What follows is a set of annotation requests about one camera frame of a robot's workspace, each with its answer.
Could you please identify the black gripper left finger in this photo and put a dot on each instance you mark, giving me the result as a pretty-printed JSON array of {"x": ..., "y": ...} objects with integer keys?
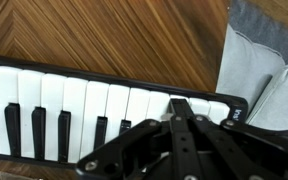
[{"x": 134, "y": 150}]

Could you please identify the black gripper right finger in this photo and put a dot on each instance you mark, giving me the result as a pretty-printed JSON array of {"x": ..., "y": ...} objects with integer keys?
[{"x": 237, "y": 150}]

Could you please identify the black and white keyboard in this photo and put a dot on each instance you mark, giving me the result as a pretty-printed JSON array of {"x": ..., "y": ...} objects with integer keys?
[{"x": 84, "y": 113}]

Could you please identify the light grey pillow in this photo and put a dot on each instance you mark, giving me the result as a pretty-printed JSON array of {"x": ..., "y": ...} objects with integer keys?
[
  {"x": 244, "y": 66},
  {"x": 284, "y": 100}
]

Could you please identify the round wooden side table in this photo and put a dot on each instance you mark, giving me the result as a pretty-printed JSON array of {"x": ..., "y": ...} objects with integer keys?
[{"x": 117, "y": 36}]

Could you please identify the cardboard box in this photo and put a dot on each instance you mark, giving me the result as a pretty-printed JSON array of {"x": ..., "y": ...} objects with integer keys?
[{"x": 15, "y": 176}]

